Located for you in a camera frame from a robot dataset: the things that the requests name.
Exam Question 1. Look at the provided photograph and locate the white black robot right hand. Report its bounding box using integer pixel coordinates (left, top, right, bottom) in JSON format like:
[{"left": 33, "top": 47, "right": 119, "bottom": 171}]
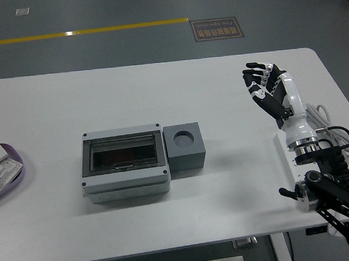
[{"left": 241, "top": 57, "right": 319, "bottom": 151}]

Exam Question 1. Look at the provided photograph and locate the grey box with clear lid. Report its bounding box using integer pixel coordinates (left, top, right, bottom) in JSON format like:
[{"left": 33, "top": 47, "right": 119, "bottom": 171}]
[{"left": 77, "top": 122, "right": 172, "bottom": 205}]

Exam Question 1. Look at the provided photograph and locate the grey cube with round hole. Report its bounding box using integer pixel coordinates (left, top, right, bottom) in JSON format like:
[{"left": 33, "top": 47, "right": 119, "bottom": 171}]
[{"left": 163, "top": 121, "right": 208, "bottom": 173}]

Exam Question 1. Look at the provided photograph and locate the brown floor sign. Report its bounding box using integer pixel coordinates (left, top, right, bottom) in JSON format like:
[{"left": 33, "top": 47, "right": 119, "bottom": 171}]
[{"left": 189, "top": 16, "right": 245, "bottom": 43}]

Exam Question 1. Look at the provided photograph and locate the black table control panel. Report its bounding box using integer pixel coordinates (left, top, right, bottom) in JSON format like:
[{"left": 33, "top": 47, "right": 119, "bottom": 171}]
[{"left": 305, "top": 225, "right": 329, "bottom": 236}]

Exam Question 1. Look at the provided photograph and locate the grey table leg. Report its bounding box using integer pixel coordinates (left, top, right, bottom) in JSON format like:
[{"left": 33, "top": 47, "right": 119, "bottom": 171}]
[{"left": 270, "top": 232, "right": 294, "bottom": 261}]

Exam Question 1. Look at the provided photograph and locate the yellow floor tape line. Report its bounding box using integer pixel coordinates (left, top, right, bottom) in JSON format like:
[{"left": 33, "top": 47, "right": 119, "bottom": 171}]
[{"left": 0, "top": 16, "right": 190, "bottom": 47}]

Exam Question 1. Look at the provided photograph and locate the purple tray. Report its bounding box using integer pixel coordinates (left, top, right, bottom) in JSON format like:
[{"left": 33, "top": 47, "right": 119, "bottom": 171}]
[{"left": 0, "top": 141, "right": 29, "bottom": 205}]

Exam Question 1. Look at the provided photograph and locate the metal table bracket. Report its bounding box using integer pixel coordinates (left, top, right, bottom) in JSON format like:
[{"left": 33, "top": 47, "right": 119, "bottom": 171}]
[{"left": 233, "top": 237, "right": 259, "bottom": 250}]

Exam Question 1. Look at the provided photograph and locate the white plastic frame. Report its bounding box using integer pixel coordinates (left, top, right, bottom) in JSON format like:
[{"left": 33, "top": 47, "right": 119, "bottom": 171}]
[{"left": 0, "top": 144, "right": 27, "bottom": 194}]

